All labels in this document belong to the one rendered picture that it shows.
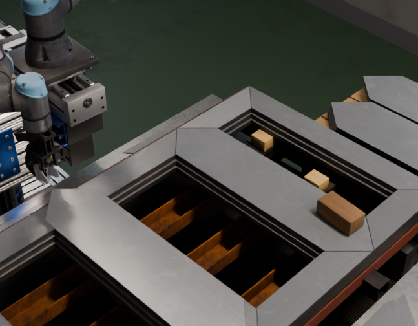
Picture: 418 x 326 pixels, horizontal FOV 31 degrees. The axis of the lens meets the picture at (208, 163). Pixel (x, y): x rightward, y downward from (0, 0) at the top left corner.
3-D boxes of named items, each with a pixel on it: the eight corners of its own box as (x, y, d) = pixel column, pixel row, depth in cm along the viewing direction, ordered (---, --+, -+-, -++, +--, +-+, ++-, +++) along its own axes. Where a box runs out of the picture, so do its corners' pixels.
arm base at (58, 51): (16, 54, 235) (10, 26, 228) (57, 38, 242) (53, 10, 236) (41, 74, 226) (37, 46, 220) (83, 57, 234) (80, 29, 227)
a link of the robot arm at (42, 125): (15, 113, 198) (41, 100, 202) (18, 127, 201) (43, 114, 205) (31, 125, 194) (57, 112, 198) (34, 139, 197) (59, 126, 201)
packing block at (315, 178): (328, 187, 227) (329, 178, 224) (318, 195, 224) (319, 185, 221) (313, 178, 230) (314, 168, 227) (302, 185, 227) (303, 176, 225)
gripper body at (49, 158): (43, 175, 204) (37, 140, 196) (25, 161, 208) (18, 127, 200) (66, 163, 208) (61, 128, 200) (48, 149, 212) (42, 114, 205)
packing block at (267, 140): (274, 145, 242) (275, 136, 240) (264, 152, 239) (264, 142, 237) (260, 137, 245) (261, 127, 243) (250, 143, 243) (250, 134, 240)
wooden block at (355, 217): (363, 226, 201) (365, 213, 198) (348, 237, 198) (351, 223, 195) (330, 203, 208) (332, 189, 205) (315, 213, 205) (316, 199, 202)
